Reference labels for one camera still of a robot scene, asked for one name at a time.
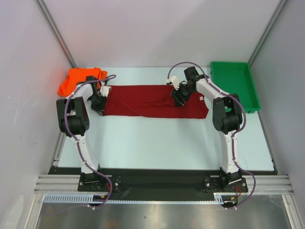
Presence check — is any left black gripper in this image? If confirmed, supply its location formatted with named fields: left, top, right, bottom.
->
left=88, top=94, right=108, bottom=116

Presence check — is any dark red t-shirt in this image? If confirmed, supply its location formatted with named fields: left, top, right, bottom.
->
left=104, top=85, right=209, bottom=119

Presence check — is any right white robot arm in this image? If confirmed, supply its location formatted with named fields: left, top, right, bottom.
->
left=167, top=67, right=246, bottom=191

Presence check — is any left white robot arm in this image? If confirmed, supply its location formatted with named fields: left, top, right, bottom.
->
left=56, top=75, right=111, bottom=192

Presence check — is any orange folded t-shirt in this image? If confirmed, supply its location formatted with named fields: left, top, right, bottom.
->
left=57, top=67, right=108, bottom=97

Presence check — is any green plastic tray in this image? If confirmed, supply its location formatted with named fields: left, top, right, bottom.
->
left=210, top=61, right=261, bottom=113

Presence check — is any front aluminium extrusion beam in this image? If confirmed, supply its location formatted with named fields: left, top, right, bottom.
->
left=34, top=175, right=294, bottom=195

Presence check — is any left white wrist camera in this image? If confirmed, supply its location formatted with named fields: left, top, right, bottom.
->
left=100, top=85, right=112, bottom=98

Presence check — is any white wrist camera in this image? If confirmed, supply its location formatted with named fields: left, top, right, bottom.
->
left=100, top=85, right=112, bottom=98
left=166, top=76, right=181, bottom=91

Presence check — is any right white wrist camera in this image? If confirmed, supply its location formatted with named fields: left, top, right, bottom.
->
left=166, top=76, right=181, bottom=91

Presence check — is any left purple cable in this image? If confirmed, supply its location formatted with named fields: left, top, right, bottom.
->
left=64, top=74, right=117, bottom=210

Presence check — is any purple cable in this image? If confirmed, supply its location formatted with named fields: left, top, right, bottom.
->
left=166, top=62, right=257, bottom=210
left=64, top=74, right=117, bottom=210

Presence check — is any aluminium frame rail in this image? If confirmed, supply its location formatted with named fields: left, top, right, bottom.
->
left=51, top=132, right=66, bottom=167

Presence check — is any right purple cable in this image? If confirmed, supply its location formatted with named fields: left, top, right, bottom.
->
left=166, top=62, right=257, bottom=210

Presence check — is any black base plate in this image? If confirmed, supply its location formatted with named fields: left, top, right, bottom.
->
left=48, top=167, right=276, bottom=202

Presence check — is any light blue cable duct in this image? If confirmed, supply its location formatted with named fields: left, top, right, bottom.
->
left=44, top=194, right=224, bottom=205

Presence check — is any left rear aluminium post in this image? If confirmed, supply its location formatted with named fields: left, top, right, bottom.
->
left=34, top=0, right=77, bottom=68

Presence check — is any aluminium post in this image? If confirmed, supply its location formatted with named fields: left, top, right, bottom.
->
left=248, top=0, right=290, bottom=66
left=34, top=0, right=77, bottom=68

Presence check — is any right rear aluminium post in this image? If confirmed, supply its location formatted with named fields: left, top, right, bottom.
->
left=248, top=0, right=290, bottom=66

